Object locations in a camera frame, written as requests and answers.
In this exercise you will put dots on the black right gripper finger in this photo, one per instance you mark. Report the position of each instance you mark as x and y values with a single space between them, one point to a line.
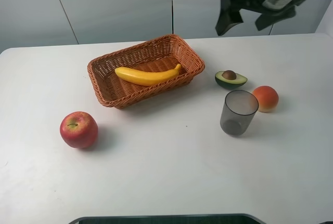
266 20

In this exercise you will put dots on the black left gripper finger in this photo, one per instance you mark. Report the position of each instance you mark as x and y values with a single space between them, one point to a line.
229 16

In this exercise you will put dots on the yellow banana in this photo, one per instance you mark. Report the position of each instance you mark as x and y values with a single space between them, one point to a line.
146 78

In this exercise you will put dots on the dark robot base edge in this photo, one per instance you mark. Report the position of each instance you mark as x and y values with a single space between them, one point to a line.
172 219

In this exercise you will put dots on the orange woven wicker basket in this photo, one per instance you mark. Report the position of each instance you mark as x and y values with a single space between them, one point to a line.
156 55

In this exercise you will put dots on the halved avocado with pit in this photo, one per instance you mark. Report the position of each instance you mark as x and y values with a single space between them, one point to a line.
229 79

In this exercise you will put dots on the orange peach fruit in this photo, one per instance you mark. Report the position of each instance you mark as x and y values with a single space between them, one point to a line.
267 98

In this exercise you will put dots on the grey translucent plastic cup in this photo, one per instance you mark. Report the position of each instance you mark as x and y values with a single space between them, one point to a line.
239 109

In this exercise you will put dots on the red apple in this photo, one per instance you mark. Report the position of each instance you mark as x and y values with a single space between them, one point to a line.
79 130

